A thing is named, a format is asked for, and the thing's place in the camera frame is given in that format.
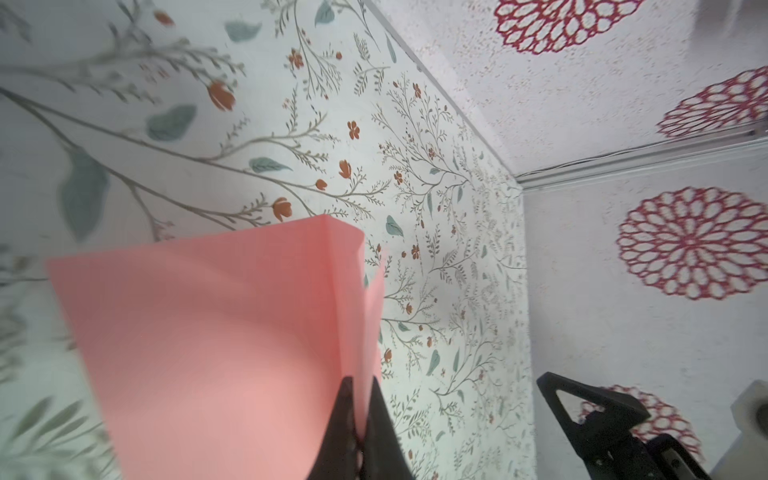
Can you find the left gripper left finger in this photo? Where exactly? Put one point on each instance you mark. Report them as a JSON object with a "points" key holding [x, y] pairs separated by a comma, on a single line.
{"points": [[337, 457]]}

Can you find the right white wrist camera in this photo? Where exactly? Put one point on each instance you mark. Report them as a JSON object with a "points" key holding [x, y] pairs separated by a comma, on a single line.
{"points": [[746, 458]]}

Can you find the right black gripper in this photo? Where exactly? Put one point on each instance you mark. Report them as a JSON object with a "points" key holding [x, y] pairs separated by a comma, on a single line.
{"points": [[604, 441]]}

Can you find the pink square paper sheet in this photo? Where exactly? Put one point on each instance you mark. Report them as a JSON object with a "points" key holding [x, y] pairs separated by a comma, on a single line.
{"points": [[220, 357]]}

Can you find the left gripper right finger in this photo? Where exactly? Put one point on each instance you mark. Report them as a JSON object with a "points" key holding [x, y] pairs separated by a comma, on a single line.
{"points": [[382, 456]]}

